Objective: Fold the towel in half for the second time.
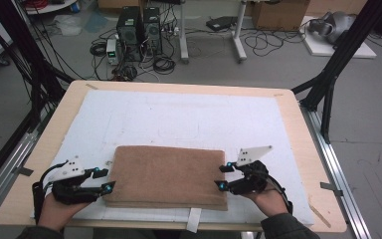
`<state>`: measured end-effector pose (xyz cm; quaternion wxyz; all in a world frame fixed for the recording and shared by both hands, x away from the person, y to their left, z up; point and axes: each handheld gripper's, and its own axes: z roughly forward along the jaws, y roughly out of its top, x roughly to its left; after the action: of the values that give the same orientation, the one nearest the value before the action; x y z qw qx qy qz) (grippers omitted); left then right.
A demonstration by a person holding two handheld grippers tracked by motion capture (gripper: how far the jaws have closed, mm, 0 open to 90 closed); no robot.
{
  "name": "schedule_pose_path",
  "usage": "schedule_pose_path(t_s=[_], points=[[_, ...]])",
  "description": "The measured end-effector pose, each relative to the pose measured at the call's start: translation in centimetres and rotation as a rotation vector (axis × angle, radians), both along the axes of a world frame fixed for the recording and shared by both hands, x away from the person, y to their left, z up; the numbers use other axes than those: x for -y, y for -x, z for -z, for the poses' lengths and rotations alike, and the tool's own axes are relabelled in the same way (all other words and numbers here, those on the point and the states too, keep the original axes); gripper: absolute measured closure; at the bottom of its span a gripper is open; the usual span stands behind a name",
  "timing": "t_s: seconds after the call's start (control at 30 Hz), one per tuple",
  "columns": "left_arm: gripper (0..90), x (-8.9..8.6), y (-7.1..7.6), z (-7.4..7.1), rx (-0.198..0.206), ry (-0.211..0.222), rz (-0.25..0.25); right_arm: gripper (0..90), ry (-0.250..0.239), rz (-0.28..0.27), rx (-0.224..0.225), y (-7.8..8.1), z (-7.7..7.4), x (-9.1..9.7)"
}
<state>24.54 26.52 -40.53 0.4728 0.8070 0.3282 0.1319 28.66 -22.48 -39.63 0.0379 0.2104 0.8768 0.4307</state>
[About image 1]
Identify white power supply unit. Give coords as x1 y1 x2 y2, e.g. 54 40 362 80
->
105 38 120 66

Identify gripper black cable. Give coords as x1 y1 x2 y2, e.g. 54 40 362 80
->
31 160 70 224
264 174 294 215

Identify aluminium rail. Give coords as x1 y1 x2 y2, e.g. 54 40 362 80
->
299 102 373 239
0 111 54 225

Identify person's right hand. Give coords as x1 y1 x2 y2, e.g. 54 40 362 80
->
244 187 290 218

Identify person's left hand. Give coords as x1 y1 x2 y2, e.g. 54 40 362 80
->
37 192 92 233

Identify flat black device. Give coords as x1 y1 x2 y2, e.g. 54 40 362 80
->
205 15 239 33

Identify clear plastic bag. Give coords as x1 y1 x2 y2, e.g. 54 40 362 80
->
52 14 83 37

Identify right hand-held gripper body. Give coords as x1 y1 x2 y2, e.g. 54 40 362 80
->
228 144 274 196

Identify grey tape piece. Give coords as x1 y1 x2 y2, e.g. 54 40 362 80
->
12 165 35 177
319 181 344 197

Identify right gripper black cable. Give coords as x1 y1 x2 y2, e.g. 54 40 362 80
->
264 174 294 215

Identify brown towel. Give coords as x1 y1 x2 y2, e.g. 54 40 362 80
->
102 144 230 234

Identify tangled black floor cables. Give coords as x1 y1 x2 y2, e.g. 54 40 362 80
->
243 27 308 58

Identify large black computer tower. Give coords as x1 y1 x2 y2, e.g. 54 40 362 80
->
115 5 144 63

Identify slim black computer tower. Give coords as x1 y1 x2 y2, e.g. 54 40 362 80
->
142 6 164 56

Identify white gridded mat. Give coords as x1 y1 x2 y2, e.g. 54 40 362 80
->
29 89 315 226

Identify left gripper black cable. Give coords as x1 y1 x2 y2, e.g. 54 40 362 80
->
31 160 70 224

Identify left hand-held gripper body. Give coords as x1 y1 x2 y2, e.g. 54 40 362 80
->
48 156 109 205

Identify coiled black cable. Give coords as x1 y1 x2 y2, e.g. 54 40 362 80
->
89 41 109 58
151 56 177 76

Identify grey helmet-like object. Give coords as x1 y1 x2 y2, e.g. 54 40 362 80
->
307 11 358 45

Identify brown cardboard box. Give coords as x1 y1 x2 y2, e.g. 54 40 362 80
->
251 0 311 32

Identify black metal frame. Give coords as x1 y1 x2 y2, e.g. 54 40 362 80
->
0 0 76 135
290 0 382 144

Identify white floor board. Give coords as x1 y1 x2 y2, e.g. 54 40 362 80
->
299 15 378 60

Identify round white table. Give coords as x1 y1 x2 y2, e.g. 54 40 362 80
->
24 0 80 16

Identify tan tape strip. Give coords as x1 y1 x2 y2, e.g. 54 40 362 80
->
307 203 332 229

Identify white desk leg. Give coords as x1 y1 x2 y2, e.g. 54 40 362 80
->
178 0 190 65
233 0 249 64

